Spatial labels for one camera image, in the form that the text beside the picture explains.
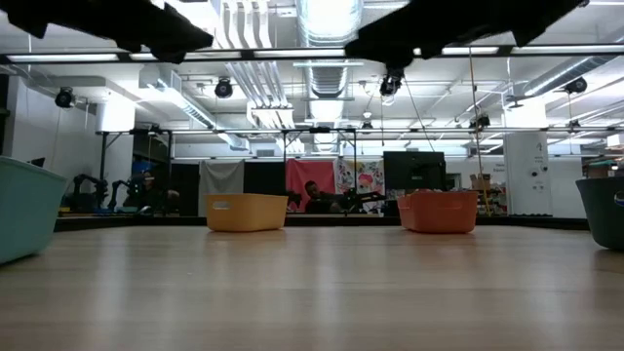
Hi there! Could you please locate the person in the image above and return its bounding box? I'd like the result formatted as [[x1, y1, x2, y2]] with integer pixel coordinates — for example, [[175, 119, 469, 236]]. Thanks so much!
[[125, 171, 180, 214], [304, 179, 345, 215]]

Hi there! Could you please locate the black frame beam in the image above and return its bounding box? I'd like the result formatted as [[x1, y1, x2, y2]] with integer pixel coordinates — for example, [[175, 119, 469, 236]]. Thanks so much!
[[0, 44, 624, 65]]

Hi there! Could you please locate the silver round ventilation duct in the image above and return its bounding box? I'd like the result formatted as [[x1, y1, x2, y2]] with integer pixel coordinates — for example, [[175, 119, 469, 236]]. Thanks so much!
[[524, 54, 624, 98], [295, 0, 365, 98]]

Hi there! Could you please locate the light teal plastic basket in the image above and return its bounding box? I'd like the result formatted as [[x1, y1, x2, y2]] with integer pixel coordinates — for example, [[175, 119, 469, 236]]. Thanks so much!
[[0, 155, 68, 265]]

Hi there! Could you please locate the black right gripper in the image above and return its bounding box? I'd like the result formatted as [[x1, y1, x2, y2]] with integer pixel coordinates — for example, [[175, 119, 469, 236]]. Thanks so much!
[[343, 0, 518, 69]]

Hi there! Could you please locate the yellow plastic basket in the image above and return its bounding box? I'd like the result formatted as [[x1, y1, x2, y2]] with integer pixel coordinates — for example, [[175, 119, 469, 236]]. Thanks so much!
[[204, 192, 290, 233]]

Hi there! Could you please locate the black workstation frame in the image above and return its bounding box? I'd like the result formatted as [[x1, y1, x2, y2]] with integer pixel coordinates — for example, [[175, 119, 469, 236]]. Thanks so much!
[[96, 126, 360, 215]]

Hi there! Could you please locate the plain white column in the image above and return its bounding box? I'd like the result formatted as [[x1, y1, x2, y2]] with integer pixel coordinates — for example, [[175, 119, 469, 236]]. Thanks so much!
[[95, 92, 137, 196]]

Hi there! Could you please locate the white column with controls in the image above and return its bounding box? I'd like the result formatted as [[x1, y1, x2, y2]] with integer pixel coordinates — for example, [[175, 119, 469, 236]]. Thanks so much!
[[503, 99, 555, 216]]

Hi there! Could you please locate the yellow extension cord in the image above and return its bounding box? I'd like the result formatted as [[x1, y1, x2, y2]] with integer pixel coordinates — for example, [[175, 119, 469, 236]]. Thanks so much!
[[467, 46, 491, 216]]

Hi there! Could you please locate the floral hanging cloth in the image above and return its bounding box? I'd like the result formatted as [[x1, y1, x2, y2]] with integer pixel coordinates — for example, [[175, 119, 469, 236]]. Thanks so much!
[[335, 158, 386, 196]]

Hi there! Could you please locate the white LED light strip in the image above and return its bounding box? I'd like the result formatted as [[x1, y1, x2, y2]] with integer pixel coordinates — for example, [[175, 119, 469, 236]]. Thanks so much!
[[413, 46, 501, 56], [510, 44, 624, 55], [7, 53, 121, 63], [129, 50, 244, 60], [253, 48, 347, 59]]

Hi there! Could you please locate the white rectangular air duct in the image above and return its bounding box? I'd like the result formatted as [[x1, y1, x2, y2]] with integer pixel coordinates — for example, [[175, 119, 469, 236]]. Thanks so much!
[[138, 65, 250, 152]]

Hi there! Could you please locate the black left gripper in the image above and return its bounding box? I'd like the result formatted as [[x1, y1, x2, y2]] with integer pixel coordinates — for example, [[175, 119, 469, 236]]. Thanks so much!
[[53, 0, 215, 64]]

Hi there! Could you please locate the dark teal plastic basket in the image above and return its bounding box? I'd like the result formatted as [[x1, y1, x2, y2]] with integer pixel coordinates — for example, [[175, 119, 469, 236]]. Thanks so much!
[[574, 177, 624, 251]]

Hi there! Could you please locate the orange plastic basket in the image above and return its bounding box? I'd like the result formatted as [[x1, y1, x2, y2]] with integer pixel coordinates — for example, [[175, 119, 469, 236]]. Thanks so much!
[[396, 190, 480, 234]]

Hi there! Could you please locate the red hanging cloth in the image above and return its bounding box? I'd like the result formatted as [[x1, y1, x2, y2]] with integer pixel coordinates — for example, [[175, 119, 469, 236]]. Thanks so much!
[[285, 159, 337, 214]]

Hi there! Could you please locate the black table frame rail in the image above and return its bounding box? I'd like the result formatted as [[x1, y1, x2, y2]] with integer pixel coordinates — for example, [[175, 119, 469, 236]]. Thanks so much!
[[54, 214, 591, 232]]

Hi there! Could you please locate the black monitor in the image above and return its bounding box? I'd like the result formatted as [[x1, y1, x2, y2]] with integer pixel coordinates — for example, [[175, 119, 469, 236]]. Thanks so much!
[[383, 150, 448, 194]]

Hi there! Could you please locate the grey hanging cloth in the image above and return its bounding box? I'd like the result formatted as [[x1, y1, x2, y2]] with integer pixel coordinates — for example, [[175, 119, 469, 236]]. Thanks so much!
[[198, 160, 245, 215]]

